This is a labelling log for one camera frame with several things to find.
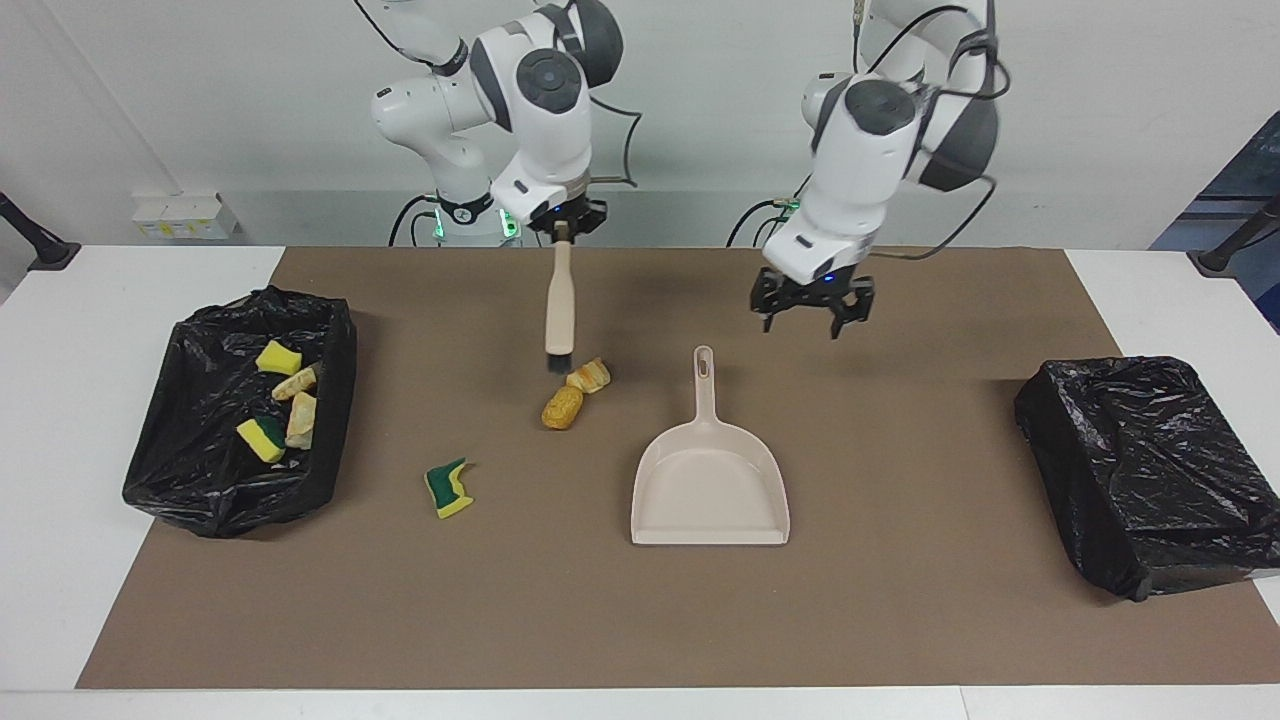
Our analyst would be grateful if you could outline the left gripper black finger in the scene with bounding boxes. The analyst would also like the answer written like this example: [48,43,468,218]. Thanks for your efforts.
[828,283,877,342]
[752,285,799,334]

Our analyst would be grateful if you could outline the beige hand brush black bristles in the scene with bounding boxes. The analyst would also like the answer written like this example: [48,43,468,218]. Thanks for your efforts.
[543,240,578,378]

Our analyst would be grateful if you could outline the brown cracked toy bread roll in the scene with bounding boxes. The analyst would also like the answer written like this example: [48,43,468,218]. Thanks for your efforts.
[541,385,585,432]

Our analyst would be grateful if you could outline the beige plastic dustpan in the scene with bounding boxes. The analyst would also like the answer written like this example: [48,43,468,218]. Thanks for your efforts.
[630,346,791,547]

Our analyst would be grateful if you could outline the wavy green yellow sponge piece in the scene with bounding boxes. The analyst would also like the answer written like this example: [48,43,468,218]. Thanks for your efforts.
[424,457,476,520]

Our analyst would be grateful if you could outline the black bag lined bin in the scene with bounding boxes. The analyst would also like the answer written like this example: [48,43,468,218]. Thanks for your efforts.
[1013,355,1280,603]
[122,285,358,539]

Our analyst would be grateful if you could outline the brown paper table mat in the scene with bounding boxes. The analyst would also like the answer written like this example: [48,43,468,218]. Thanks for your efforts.
[76,246,1280,691]

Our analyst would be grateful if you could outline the white power strip box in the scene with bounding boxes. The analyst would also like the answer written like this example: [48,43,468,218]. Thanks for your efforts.
[133,193,241,241]

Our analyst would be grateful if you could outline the black stand leg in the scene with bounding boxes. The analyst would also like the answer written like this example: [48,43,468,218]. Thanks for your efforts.
[0,190,81,273]
[1188,195,1280,279]

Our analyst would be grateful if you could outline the dark blue panel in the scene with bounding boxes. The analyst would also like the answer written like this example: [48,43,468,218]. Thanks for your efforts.
[1150,108,1280,336]

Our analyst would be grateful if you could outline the black base cable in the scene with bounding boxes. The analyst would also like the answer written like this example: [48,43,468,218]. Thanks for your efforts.
[388,195,443,247]
[727,197,803,247]

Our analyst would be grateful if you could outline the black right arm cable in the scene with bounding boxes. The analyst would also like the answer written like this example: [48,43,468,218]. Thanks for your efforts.
[352,0,643,191]

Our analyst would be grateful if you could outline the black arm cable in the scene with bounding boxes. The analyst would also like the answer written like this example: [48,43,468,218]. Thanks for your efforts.
[352,0,643,191]
[850,0,1009,263]

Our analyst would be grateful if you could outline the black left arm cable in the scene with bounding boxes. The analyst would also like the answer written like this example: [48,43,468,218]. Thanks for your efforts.
[850,0,1009,263]

